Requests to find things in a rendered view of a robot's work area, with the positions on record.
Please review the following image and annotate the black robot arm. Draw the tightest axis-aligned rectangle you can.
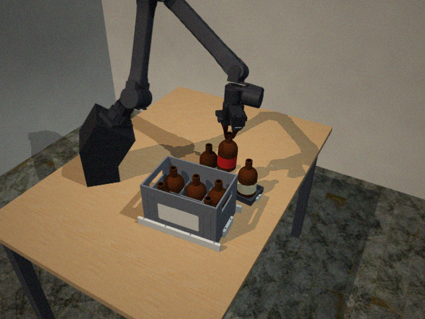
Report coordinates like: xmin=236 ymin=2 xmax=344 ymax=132
xmin=98 ymin=0 xmax=264 ymax=131

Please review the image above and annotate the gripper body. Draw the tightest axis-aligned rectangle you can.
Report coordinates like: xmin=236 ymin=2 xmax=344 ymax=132
xmin=215 ymin=101 xmax=248 ymax=126

